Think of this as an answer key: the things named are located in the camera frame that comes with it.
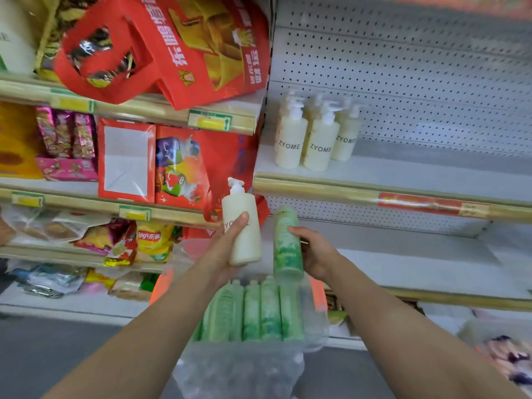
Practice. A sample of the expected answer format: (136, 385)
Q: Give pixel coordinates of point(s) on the person's right hand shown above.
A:
(322, 255)

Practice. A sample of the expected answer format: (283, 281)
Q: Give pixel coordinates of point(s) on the person's left hand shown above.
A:
(218, 257)

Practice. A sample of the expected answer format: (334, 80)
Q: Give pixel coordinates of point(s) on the person's right thumb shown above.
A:
(300, 232)

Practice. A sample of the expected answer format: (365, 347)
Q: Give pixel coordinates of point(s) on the person's left thumb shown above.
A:
(239, 223)

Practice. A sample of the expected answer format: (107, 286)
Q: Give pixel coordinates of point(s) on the cream pump lotion bottle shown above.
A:
(291, 143)
(249, 232)
(314, 105)
(320, 147)
(347, 139)

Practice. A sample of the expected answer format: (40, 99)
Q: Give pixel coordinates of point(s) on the green patterned bottle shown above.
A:
(286, 245)
(237, 307)
(252, 313)
(292, 313)
(271, 311)
(219, 313)

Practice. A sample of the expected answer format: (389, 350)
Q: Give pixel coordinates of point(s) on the person's right forearm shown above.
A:
(403, 340)

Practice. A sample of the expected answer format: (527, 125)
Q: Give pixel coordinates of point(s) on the person's left forearm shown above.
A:
(141, 344)

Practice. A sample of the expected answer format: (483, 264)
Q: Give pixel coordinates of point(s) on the red gift bag colourful print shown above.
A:
(187, 170)

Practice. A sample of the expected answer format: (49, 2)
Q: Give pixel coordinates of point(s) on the yellow crisps bag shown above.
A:
(153, 240)

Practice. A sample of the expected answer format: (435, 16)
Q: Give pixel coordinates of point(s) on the orange basket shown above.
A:
(161, 286)

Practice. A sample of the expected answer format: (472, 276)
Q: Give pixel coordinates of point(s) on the green yellow price tag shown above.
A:
(27, 199)
(135, 213)
(72, 101)
(210, 120)

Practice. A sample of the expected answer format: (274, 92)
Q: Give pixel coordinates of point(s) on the beige green snack packet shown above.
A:
(131, 286)

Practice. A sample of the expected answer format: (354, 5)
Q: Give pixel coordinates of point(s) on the red box white window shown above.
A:
(126, 162)

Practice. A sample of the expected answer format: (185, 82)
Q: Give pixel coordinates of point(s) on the red yellow snack bag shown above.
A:
(106, 238)

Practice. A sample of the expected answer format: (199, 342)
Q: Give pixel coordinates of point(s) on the red shelf label strip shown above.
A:
(432, 204)

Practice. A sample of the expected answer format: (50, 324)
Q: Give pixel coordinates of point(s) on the clear plastic bag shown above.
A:
(241, 369)

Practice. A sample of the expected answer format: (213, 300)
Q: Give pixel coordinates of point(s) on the white perforated shelf unit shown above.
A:
(415, 99)

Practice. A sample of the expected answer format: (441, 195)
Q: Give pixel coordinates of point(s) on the snack shelf unit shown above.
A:
(62, 191)

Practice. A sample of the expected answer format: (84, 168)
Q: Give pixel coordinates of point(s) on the red gift bag yellow print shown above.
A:
(174, 45)

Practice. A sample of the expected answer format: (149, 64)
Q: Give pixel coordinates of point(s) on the pink display box snack packets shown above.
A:
(66, 145)

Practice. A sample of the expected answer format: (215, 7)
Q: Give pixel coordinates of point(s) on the clear bag of baked snacks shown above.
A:
(45, 226)

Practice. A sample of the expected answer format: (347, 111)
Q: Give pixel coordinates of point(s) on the silver snack packet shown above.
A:
(45, 280)

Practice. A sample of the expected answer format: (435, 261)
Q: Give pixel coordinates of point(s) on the yellow snack box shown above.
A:
(18, 141)

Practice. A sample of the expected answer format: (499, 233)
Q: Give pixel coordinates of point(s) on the printed picture packet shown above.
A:
(503, 353)

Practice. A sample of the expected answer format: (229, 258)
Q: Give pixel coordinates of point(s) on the gold black gift package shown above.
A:
(54, 20)

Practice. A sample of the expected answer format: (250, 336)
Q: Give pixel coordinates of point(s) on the white package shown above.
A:
(14, 35)

